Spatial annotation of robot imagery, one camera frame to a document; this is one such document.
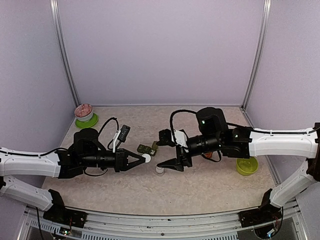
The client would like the left aluminium frame post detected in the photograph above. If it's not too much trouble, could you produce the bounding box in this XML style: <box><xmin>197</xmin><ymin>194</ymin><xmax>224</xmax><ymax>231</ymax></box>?
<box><xmin>49</xmin><ymin>0</ymin><xmax>81</xmax><ymax>107</ymax></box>

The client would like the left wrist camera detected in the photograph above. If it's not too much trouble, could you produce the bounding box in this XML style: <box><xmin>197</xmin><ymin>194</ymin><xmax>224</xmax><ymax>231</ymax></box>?
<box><xmin>112</xmin><ymin>124</ymin><xmax>131</xmax><ymax>153</ymax></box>

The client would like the lime green bowl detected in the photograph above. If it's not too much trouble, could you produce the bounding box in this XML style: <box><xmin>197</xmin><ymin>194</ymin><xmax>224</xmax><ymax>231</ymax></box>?
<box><xmin>236</xmin><ymin>157</ymin><xmax>259</xmax><ymax>176</ymax></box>

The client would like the right aluminium frame post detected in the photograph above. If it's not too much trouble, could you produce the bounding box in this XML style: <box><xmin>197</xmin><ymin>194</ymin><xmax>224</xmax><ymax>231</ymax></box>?
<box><xmin>241</xmin><ymin>0</ymin><xmax>272</xmax><ymax>112</ymax></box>

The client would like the front aluminium rail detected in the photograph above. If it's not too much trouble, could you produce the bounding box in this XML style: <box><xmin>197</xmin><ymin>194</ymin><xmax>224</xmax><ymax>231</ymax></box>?
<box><xmin>17</xmin><ymin>197</ymin><xmax>308</xmax><ymax>240</ymax></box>

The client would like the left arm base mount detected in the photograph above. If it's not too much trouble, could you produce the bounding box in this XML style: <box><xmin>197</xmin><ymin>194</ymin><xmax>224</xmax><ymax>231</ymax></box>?
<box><xmin>43</xmin><ymin>189</ymin><xmax>88</xmax><ymax>229</ymax></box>

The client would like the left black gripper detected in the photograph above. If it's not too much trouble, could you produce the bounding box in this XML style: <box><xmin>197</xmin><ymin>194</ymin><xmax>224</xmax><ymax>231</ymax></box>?
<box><xmin>81</xmin><ymin>147</ymin><xmax>145</xmax><ymax>173</ymax></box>

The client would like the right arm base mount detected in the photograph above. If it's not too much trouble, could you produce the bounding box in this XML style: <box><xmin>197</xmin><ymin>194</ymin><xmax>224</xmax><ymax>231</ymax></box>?
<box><xmin>238</xmin><ymin>188</ymin><xmax>283</xmax><ymax>228</ymax></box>

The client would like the aluminium frame post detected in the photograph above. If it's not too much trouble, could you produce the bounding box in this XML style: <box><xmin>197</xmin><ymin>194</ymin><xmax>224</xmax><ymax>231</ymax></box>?
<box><xmin>49</xmin><ymin>0</ymin><xmax>81</xmax><ymax>107</ymax></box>
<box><xmin>241</xmin><ymin>0</ymin><xmax>272</xmax><ymax>112</ymax></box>

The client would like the small white pill bottle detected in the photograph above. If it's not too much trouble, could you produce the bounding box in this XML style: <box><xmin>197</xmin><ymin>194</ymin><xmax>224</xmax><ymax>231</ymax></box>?
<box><xmin>155</xmin><ymin>166</ymin><xmax>165</xmax><ymax>175</ymax></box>

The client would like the green weekly pill organizer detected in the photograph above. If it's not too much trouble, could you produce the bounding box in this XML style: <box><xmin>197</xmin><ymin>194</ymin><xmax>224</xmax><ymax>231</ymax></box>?
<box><xmin>136</xmin><ymin>141</ymin><xmax>158</xmax><ymax>157</ymax></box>

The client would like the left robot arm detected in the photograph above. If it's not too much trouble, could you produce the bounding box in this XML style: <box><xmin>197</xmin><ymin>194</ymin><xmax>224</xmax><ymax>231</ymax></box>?
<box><xmin>0</xmin><ymin>125</ymin><xmax>151</xmax><ymax>223</ymax></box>

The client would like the orange pill bottle grey cap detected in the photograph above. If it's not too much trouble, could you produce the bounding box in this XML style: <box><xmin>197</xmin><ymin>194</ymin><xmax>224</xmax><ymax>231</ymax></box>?
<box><xmin>203</xmin><ymin>152</ymin><xmax>213</xmax><ymax>159</ymax></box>

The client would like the white bottle cap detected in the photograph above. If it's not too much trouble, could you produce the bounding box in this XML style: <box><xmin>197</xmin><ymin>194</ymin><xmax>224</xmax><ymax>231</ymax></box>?
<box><xmin>141</xmin><ymin>153</ymin><xmax>152</xmax><ymax>163</ymax></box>

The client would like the red patterned white bowl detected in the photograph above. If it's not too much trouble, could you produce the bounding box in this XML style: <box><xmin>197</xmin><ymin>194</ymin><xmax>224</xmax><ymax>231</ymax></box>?
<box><xmin>74</xmin><ymin>103</ymin><xmax>94</xmax><ymax>122</ymax></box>

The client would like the lime green plate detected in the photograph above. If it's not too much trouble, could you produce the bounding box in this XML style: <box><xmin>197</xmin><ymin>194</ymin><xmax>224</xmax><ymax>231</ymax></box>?
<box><xmin>75</xmin><ymin>113</ymin><xmax>99</xmax><ymax>129</ymax></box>

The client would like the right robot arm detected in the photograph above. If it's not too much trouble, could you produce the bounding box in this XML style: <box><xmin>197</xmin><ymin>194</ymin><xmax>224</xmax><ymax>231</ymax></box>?
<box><xmin>157</xmin><ymin>107</ymin><xmax>320</xmax><ymax>222</ymax></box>

